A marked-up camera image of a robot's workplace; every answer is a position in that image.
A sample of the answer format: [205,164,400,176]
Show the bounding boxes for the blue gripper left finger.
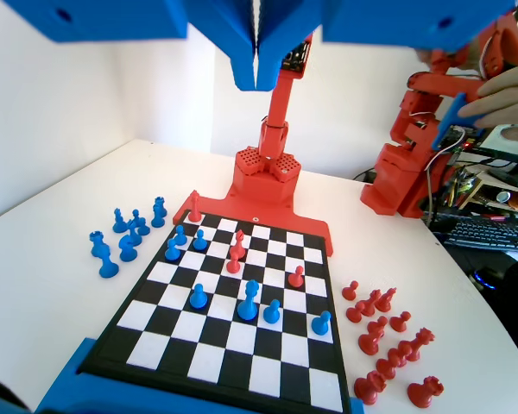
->
[0,0,259,92]

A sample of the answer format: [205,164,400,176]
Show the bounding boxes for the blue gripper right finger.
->
[258,0,518,91]

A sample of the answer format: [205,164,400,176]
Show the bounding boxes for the red leader robot arm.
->
[360,8,518,219]

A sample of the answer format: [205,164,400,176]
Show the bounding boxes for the blue leader arm handle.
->
[431,92,470,152]

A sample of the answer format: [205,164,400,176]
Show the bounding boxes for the blue king chess piece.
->
[236,279,260,321]

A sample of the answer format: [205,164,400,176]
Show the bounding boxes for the blue plastic chess rook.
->
[150,196,167,229]
[89,230,112,259]

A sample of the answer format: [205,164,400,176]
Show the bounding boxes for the red queen chess piece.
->
[397,327,436,364]

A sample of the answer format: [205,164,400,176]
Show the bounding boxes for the red rook chess piece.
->
[407,375,445,410]
[353,371,388,405]

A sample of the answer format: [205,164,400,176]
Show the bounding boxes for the person's hand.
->
[459,62,518,130]

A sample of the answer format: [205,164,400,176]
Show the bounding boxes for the green circuit board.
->
[435,127,484,152]

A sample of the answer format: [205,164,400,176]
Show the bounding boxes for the wooden shelf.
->
[457,170,518,209]

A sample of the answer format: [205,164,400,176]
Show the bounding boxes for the black keyboard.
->
[439,213,518,254]

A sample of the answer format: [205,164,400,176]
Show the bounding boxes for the black and white chessboard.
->
[77,209,353,414]

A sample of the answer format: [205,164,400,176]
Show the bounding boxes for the computer mouse with blue light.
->
[472,267,502,290]

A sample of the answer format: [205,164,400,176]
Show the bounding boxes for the black camera circuit board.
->
[284,37,313,73]

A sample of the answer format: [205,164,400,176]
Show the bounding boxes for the coloured jumper wires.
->
[446,166,476,204]

